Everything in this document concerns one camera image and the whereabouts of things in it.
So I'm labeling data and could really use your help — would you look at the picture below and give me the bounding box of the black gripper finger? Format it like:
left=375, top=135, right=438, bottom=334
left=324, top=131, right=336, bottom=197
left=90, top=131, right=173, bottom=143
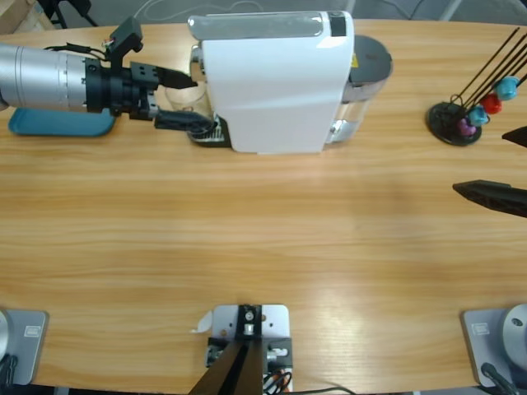
left=501, top=126, right=527, bottom=149
left=451, top=179, right=527, bottom=219

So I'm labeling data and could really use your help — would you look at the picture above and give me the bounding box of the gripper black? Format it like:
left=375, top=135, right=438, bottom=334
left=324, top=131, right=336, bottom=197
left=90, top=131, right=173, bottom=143
left=84, top=58, right=219, bottom=132

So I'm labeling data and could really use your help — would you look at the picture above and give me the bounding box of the clear glass cup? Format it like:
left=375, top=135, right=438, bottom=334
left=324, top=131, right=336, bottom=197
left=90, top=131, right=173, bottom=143
left=163, top=80, right=217, bottom=141

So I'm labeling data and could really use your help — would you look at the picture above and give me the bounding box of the white capsule coffee machine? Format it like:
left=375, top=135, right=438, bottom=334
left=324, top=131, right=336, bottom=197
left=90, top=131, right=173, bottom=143
left=187, top=10, right=356, bottom=156

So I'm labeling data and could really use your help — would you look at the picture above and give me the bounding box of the red coffee capsule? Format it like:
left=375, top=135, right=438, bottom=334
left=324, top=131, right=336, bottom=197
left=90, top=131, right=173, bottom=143
left=479, top=93, right=503, bottom=116

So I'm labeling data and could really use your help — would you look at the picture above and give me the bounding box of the small blue coffee capsule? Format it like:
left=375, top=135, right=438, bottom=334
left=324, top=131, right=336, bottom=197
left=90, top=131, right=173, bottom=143
left=468, top=105, right=491, bottom=128

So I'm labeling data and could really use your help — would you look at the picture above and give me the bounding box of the large blue coffee capsule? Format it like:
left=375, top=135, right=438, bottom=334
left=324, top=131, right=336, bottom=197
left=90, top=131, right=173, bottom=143
left=492, top=77, right=519, bottom=102

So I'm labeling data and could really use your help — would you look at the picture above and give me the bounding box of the purple coffee capsule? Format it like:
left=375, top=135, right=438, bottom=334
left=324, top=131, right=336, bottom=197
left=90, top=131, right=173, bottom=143
left=457, top=117, right=478, bottom=137

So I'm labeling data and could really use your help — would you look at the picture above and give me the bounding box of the black capsule holder with rods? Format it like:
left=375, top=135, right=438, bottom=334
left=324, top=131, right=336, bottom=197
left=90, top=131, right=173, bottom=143
left=426, top=26, right=527, bottom=147

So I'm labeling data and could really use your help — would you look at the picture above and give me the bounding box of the teal plastic tray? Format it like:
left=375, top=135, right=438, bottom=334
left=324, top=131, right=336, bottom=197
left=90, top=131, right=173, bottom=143
left=7, top=107, right=116, bottom=137

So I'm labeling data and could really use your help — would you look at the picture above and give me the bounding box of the clear water tank black lid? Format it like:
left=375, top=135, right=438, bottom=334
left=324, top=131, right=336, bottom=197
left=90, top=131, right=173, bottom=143
left=324, top=35, right=394, bottom=145

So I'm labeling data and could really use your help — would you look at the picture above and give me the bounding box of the brown cardboard box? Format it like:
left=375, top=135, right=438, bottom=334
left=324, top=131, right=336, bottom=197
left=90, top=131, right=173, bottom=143
left=0, top=0, right=54, bottom=36

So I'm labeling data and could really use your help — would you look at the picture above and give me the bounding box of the white tape tab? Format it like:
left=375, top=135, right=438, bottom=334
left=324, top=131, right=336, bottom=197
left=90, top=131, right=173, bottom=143
left=189, top=310, right=214, bottom=334

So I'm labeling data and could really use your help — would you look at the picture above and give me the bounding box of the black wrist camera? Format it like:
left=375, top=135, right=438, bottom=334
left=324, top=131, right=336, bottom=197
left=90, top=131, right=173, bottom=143
left=107, top=15, right=145, bottom=70

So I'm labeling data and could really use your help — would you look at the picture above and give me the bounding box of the white floor cable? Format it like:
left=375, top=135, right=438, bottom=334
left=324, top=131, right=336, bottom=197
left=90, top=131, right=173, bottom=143
left=130, top=0, right=267, bottom=22

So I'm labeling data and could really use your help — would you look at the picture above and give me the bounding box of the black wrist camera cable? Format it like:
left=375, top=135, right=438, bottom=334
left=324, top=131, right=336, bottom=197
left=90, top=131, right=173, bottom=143
left=44, top=42, right=113, bottom=63

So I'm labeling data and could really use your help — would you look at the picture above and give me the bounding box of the arm grey base plate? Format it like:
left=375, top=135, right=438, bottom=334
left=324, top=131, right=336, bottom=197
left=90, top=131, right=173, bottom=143
left=0, top=309, right=49, bottom=387
left=459, top=303, right=527, bottom=388

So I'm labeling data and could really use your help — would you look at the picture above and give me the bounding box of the black chair frame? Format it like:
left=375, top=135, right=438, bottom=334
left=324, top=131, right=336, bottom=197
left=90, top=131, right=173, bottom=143
left=35, top=0, right=100, bottom=29

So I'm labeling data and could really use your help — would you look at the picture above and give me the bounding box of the black base cable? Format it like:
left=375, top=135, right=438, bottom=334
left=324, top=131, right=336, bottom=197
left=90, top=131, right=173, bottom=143
left=0, top=354, right=18, bottom=387
left=480, top=361, right=518, bottom=395

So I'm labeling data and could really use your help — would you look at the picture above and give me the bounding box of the white mount block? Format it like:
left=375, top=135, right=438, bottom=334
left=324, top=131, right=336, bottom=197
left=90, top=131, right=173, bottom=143
left=205, top=303, right=294, bottom=395

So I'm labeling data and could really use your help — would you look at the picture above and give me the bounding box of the black cable under mount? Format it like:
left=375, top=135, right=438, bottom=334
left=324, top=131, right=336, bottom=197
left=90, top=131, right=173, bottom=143
left=287, top=384, right=355, bottom=395

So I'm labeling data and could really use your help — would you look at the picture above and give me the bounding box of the dark camera post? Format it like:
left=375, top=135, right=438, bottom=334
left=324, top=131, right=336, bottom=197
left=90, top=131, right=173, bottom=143
left=189, top=304, right=264, bottom=395

